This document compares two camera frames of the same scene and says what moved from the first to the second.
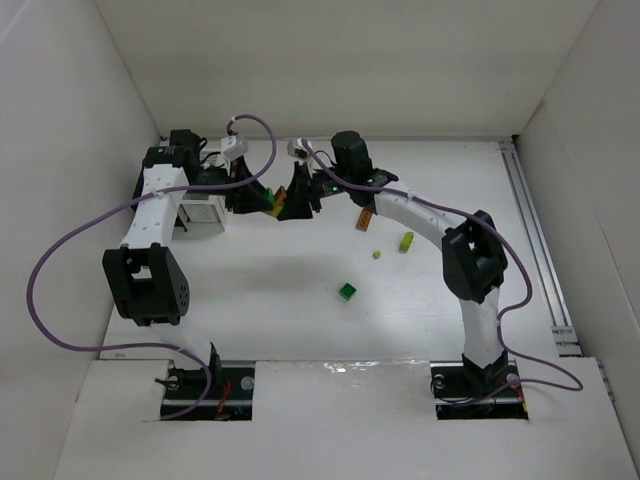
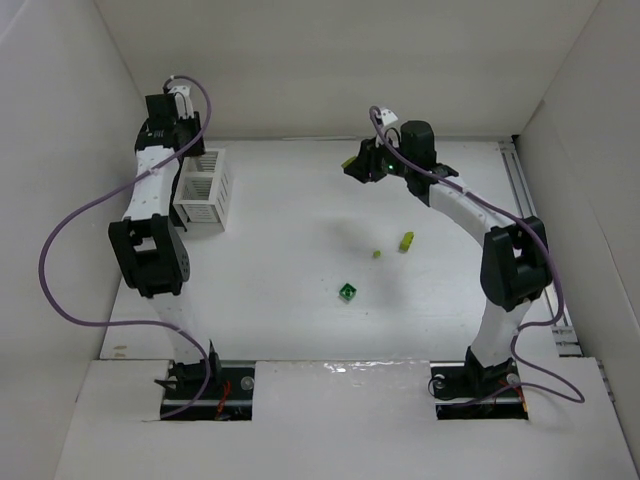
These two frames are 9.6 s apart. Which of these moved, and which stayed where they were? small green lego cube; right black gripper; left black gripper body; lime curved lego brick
Moved: right black gripper; left black gripper body
Stayed: small green lego cube; lime curved lego brick
